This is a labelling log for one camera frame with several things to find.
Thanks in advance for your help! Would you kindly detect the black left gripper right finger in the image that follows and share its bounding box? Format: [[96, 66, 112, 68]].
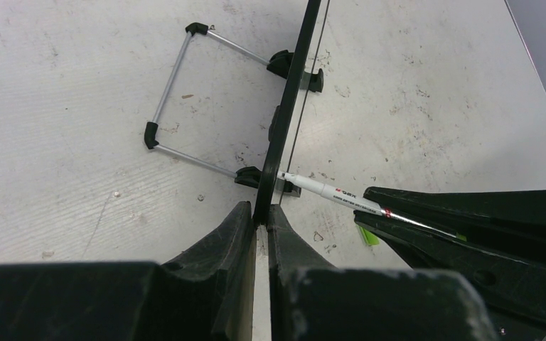
[[267, 205, 498, 340]]

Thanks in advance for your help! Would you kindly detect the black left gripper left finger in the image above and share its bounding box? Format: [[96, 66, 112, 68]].
[[0, 202, 255, 340]]

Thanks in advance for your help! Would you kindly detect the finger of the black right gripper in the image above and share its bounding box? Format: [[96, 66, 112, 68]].
[[363, 187, 546, 266], [355, 212, 546, 333]]

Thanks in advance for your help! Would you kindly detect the green marker cap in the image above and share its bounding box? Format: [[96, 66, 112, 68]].
[[357, 225, 380, 246]]

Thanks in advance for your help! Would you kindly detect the silver marker pen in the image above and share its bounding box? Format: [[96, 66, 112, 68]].
[[277, 171, 466, 241]]

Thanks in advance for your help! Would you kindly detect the black framed small whiteboard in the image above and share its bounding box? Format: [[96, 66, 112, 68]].
[[143, 0, 331, 341]]

